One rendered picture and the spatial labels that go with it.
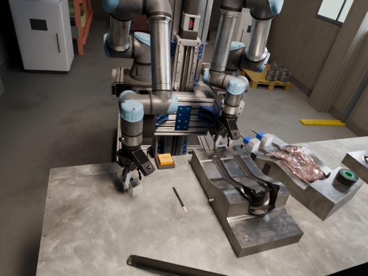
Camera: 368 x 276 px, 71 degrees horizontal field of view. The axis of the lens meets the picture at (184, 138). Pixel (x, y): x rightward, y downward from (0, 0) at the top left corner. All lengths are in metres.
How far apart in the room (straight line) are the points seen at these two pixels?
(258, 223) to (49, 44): 3.67
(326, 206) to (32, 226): 1.79
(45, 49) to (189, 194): 3.42
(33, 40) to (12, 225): 2.68
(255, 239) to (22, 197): 1.80
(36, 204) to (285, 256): 1.75
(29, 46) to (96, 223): 3.44
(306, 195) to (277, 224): 0.25
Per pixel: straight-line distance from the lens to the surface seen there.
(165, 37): 1.02
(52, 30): 4.08
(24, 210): 2.23
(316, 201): 1.23
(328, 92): 4.29
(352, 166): 1.66
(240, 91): 1.18
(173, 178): 1.18
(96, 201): 1.08
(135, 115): 0.85
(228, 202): 0.95
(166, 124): 1.60
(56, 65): 4.22
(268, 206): 1.08
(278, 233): 1.03
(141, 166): 0.93
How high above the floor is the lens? 1.61
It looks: 34 degrees down
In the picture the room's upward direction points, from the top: 9 degrees clockwise
